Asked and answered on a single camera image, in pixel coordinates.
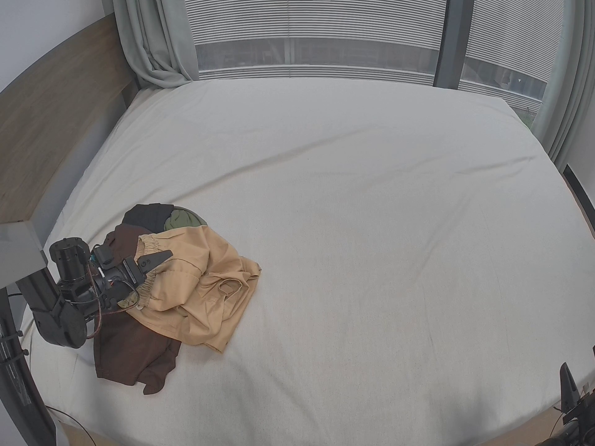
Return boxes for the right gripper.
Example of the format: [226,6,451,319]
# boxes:
[559,344,595,431]

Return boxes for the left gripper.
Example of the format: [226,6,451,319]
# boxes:
[102,250,174,299]

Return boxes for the tan shorts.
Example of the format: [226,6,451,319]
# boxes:
[123,225,261,355]

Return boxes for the bed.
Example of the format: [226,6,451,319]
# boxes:
[0,13,595,446]

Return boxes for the black garment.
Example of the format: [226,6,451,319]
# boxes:
[123,203,175,234]

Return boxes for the green garment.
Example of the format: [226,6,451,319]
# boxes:
[164,207,209,232]

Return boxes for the brown shorts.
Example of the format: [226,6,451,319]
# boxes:
[93,225,183,396]

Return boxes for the grey-green curtain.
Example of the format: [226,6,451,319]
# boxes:
[530,0,595,171]
[98,0,201,88]

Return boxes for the window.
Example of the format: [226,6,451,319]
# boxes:
[179,0,567,116]

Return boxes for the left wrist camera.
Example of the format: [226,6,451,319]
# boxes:
[90,244,117,271]

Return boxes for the black cable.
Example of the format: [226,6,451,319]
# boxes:
[44,404,105,446]

